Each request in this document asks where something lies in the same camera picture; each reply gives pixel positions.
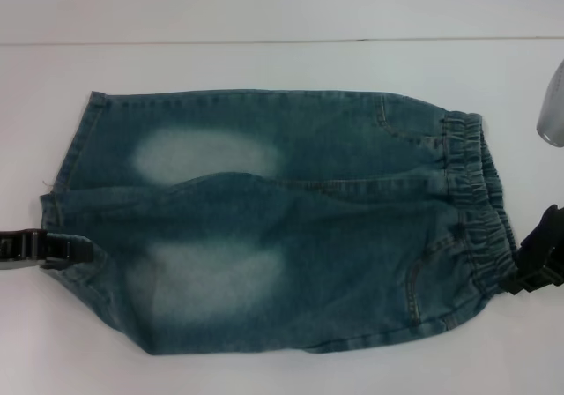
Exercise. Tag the blue denim shorts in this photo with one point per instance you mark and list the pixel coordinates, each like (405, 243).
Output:
(273, 223)

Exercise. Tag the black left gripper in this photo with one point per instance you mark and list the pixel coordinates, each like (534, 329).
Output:
(20, 249)

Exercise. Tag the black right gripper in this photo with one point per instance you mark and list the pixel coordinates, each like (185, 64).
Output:
(544, 240)

